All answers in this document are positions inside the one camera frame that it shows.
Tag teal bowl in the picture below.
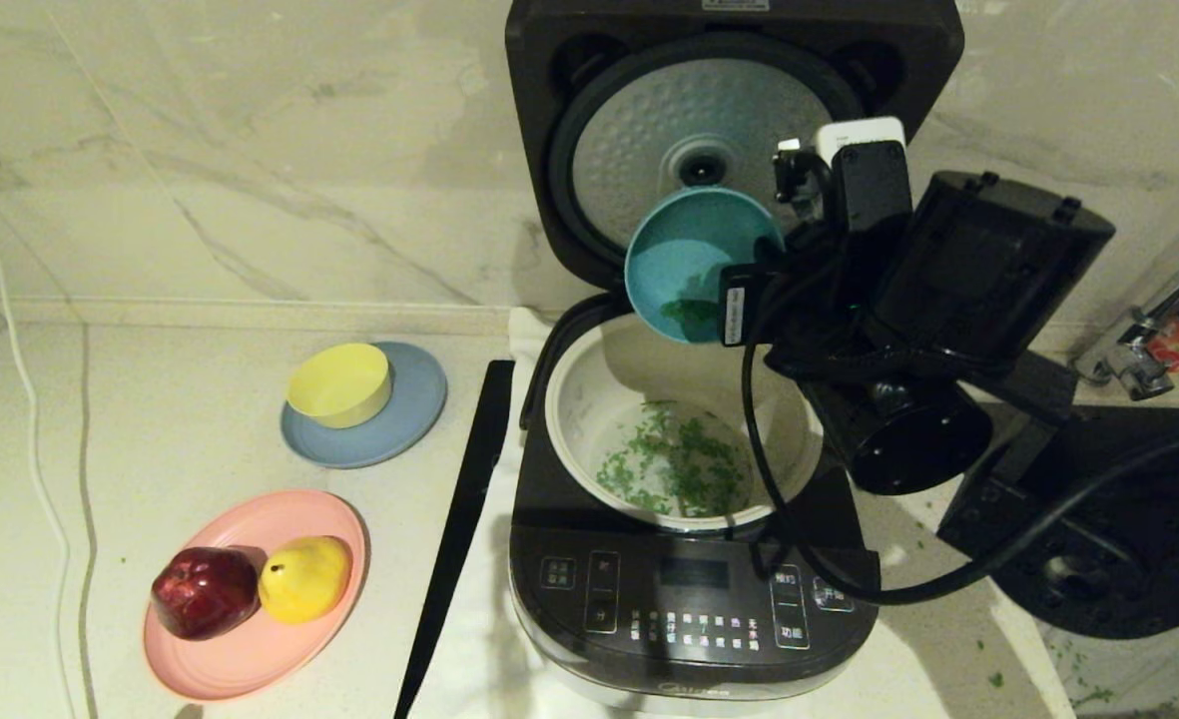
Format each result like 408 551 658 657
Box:
624 187 786 346

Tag chopped green vegetables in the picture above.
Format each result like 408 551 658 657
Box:
594 295 755 518

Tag dark grey rice cooker lid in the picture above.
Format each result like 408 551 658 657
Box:
504 0 965 293

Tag white inner pot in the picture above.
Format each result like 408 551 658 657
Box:
545 315 825 532

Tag dark grey rice cooker base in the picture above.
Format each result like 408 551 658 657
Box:
507 290 883 716

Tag yellow bowl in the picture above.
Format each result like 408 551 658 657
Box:
286 343 393 430

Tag chrome faucet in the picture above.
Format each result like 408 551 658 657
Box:
1073 225 1179 402

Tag black flat strip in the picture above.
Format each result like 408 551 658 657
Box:
393 359 517 719

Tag blue plate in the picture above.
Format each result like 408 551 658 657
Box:
281 342 448 470

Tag white cloth with green bits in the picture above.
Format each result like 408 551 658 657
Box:
1043 619 1179 719

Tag yellow pear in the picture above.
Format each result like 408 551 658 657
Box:
258 535 353 625

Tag pink plate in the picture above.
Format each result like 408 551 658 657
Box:
144 488 369 702

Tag red apple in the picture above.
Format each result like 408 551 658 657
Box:
151 545 264 642

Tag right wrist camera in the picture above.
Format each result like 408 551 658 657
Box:
775 117 911 236

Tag white cable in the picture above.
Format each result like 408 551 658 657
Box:
0 165 86 719

